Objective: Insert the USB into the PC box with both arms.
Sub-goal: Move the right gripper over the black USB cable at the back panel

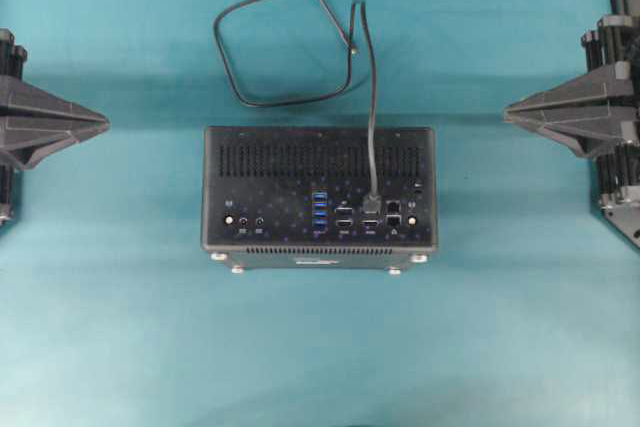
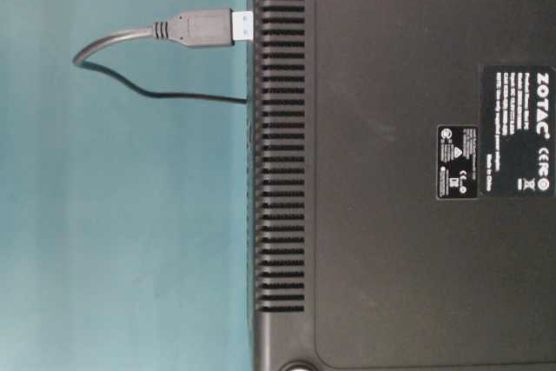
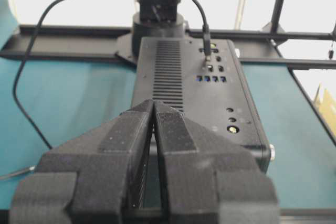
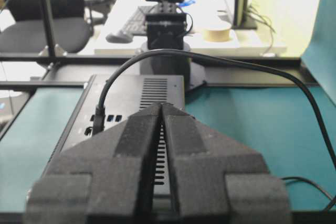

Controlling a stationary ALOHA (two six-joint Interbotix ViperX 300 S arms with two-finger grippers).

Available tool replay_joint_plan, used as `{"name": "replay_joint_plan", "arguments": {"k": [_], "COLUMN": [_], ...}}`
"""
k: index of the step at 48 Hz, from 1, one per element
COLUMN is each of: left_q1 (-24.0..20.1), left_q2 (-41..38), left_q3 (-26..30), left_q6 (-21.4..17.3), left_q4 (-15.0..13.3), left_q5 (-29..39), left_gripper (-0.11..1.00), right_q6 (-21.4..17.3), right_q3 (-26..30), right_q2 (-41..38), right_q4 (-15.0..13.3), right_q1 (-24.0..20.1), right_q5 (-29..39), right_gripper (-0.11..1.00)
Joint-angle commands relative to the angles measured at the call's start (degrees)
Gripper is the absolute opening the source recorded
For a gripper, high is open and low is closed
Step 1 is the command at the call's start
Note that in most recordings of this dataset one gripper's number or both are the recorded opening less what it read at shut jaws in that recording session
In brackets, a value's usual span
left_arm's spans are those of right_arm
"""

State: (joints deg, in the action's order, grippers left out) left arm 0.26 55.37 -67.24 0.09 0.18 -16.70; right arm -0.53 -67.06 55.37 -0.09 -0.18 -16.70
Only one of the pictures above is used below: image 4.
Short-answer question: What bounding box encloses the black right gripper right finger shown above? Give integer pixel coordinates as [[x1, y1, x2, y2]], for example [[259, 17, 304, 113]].
[[162, 103, 291, 223]]

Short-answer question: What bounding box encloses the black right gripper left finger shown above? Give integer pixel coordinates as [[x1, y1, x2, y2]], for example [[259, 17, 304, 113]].
[[23, 103, 161, 223]]

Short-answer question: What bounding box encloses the black USB cable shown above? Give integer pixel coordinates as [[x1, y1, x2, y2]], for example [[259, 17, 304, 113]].
[[93, 49, 336, 211]]

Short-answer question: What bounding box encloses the black mini PC box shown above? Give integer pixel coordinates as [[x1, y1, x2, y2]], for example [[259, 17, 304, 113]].
[[50, 74, 185, 200]]

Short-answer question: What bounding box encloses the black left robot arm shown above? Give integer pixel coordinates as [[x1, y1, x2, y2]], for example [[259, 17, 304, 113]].
[[140, 0, 206, 91]]

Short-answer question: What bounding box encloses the grey computer mouse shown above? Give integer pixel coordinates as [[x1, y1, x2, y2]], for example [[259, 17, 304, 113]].
[[106, 31, 133, 44]]

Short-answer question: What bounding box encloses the brown tape roll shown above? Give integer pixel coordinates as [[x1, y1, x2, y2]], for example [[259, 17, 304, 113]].
[[202, 23, 232, 42]]

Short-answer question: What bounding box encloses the black keyboard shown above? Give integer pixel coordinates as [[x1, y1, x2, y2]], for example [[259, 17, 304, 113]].
[[121, 6, 155, 36]]

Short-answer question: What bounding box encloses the white desk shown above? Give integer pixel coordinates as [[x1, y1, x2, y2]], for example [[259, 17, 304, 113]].
[[95, 0, 287, 57]]

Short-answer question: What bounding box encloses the black office chair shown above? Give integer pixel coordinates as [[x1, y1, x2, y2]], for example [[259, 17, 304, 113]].
[[1, 0, 91, 54]]

